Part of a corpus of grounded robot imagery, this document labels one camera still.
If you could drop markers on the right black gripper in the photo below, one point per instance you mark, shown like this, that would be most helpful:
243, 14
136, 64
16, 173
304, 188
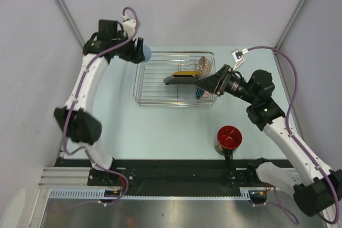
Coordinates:
211, 83

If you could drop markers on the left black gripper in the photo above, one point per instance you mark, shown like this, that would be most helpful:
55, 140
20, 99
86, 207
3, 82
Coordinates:
135, 56

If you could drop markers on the red patterned small bowl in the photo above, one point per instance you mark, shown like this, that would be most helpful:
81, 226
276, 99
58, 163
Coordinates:
204, 67

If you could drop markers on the blue patterned small bowl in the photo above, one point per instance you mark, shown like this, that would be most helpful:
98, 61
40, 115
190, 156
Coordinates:
202, 94

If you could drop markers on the yellow round plate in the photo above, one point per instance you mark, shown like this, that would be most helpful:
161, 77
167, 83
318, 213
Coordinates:
188, 73

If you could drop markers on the blue ceramic cup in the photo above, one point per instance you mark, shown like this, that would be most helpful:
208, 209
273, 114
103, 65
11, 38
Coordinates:
147, 53

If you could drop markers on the black floral square plate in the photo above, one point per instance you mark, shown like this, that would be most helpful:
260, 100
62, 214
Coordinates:
179, 79

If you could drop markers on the metal wire dish rack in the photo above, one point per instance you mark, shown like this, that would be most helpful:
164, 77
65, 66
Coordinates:
150, 90

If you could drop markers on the red black mug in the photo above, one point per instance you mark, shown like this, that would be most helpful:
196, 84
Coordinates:
227, 140

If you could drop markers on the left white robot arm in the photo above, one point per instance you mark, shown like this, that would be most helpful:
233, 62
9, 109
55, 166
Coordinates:
81, 130

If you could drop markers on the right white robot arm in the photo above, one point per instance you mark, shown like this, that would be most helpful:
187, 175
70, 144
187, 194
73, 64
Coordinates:
316, 186

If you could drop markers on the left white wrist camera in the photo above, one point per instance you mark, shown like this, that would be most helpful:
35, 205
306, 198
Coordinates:
130, 26

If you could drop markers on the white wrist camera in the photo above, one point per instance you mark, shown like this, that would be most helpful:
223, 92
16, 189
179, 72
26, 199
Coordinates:
130, 26
238, 57

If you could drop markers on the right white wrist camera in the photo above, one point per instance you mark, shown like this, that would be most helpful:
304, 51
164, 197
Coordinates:
238, 57

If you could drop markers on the left aluminium frame post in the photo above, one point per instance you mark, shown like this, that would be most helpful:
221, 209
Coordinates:
71, 23

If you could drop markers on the aluminium frame post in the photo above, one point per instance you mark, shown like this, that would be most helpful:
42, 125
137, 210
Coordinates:
299, 8
71, 23

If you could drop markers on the white slotted cable duct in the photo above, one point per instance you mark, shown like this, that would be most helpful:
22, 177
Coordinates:
99, 194

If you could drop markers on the right aluminium frame post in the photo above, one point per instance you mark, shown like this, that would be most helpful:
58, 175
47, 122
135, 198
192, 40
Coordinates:
299, 8

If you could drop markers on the aluminium extrusion rail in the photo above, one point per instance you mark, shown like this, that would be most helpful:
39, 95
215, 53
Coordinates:
64, 177

